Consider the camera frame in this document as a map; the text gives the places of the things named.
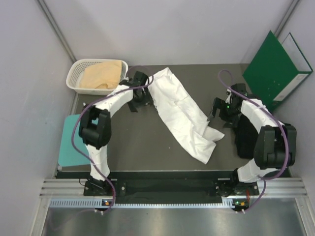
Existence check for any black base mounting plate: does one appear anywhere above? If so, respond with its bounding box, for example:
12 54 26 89
83 178 259 197

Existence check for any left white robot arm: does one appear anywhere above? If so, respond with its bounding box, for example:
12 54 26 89
78 71 153 196

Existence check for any white daisy print t-shirt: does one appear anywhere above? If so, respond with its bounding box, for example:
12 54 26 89
148 67 224 164

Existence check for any white plastic basket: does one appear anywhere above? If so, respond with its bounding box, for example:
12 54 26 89
66 59 113 96

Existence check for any beige folded t-shirt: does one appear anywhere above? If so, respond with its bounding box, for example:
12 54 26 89
79 60 122 89

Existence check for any black t-shirt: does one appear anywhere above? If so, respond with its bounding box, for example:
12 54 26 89
233 115 258 160

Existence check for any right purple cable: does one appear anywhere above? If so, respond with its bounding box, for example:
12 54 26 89
218 69 289 214

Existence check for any teal cutting mat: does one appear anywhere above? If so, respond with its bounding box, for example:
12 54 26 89
58 114 90 167

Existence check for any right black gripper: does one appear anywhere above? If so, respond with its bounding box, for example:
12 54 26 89
207 98 240 129

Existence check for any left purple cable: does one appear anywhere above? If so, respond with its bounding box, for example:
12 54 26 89
71 65 155 216

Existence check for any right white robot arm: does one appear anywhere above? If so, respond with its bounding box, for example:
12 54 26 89
207 83 297 197

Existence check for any aluminium rail frame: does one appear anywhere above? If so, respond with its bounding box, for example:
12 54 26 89
31 172 315 236

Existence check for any purple cable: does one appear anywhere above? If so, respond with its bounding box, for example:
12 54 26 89
218 69 289 214
71 65 155 216

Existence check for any green ring binder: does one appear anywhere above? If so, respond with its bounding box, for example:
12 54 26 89
243 31 313 112

